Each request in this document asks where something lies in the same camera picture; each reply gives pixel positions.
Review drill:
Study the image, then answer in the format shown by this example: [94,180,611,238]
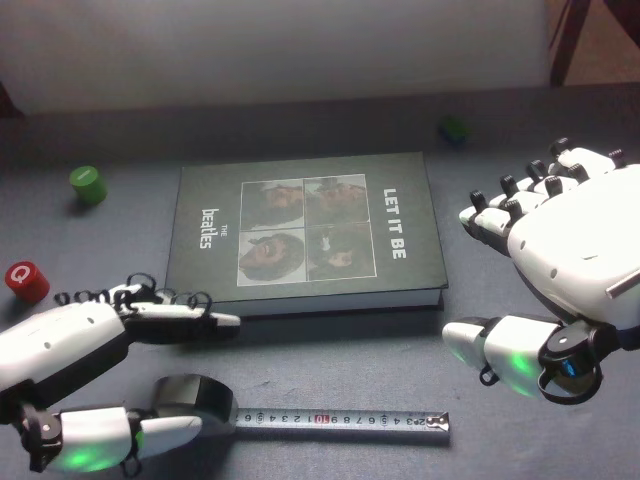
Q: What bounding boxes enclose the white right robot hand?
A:
[442,137,640,406]

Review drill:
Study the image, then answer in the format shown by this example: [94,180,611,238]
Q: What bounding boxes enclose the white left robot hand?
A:
[0,272,242,476]

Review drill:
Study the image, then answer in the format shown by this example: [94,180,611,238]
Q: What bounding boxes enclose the grey tape measure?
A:
[151,374,451,445]

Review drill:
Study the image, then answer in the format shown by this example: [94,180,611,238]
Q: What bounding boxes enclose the black Beatles book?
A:
[163,151,450,317]

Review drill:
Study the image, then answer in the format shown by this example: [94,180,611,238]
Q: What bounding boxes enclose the red cylinder block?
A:
[4,261,51,304]

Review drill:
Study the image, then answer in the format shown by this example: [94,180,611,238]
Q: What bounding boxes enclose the green cylinder block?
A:
[68,165,108,204]

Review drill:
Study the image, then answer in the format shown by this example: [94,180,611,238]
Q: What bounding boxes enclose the blue green toy block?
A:
[437,115,470,147]

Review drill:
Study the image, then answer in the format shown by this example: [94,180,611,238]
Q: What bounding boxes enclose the dark wooden furniture leg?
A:
[548,0,594,87]

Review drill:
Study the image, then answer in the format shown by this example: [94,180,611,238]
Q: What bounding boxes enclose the grey table cloth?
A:
[0,84,640,480]

